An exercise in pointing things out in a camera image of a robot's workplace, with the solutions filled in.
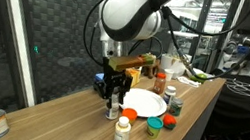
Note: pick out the green apple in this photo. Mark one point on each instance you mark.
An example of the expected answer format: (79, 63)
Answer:
(202, 76)

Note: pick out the white paper cup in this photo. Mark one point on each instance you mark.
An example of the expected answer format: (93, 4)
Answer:
(168, 74)

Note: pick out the black cloth covered table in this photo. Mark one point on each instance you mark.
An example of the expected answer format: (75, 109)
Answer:
(248, 101)

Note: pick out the white paper plate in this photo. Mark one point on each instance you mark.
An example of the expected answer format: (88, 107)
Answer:
(145, 103)

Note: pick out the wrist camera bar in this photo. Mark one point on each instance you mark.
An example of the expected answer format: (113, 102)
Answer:
(131, 62)

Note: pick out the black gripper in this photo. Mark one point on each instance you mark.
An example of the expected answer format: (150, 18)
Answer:
(117, 79)

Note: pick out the white grey lab machine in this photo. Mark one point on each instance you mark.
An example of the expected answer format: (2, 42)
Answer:
(234, 60)

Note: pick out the brown moose plush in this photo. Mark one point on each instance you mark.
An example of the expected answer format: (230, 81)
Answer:
(150, 70)

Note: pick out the red toy strawberry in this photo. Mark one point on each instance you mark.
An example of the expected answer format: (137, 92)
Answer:
(169, 121)

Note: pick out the orange-lid spice jar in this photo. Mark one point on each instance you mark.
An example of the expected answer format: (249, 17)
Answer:
(159, 84)

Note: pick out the open yellow cardboard box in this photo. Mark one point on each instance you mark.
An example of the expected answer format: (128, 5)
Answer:
(134, 76)

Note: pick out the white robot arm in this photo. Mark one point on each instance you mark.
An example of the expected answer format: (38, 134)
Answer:
(124, 9)

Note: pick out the white round tabletop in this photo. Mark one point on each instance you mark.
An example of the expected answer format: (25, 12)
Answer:
(188, 35)

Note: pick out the teal-lid dough tub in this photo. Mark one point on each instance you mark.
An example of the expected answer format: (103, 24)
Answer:
(154, 128)

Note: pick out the white window frame post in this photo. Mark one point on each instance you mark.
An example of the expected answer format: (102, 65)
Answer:
(16, 29)

